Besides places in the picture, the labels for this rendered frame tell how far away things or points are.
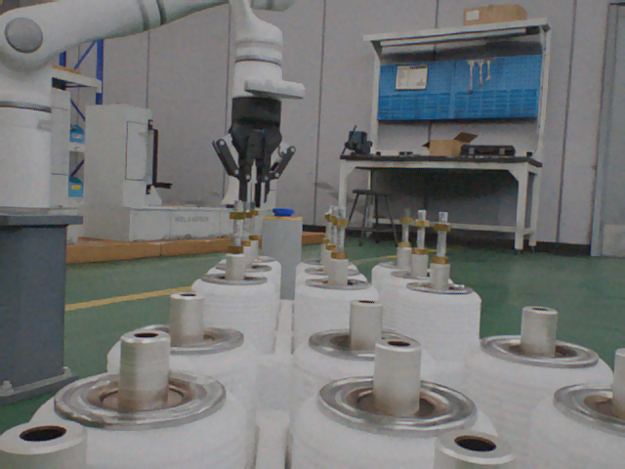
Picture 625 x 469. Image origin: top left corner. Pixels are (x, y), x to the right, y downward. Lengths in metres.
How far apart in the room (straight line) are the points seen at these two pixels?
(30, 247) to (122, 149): 2.35
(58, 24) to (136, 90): 6.94
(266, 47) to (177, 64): 6.77
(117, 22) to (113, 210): 2.35
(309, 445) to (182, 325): 0.15
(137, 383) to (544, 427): 0.19
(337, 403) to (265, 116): 0.66
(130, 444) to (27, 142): 0.90
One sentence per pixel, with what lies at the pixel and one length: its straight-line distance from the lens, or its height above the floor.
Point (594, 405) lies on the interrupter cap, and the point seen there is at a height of 0.25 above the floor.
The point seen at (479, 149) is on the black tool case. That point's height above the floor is 0.82.
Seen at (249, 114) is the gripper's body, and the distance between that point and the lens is 0.91.
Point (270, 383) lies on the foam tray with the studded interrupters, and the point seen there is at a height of 0.16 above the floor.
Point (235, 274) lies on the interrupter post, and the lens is 0.70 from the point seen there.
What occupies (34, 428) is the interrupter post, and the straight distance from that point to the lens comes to 0.19.
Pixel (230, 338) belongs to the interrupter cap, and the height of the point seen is 0.25.
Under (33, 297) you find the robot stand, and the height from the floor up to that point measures 0.16.
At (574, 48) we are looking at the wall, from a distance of 5.82.
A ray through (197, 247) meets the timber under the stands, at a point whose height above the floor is 0.04.
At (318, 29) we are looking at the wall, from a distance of 6.67.
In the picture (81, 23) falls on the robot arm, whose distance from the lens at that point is 1.15.
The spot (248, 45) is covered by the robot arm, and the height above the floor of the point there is 0.56.
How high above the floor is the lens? 0.35
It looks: 3 degrees down
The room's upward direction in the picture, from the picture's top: 3 degrees clockwise
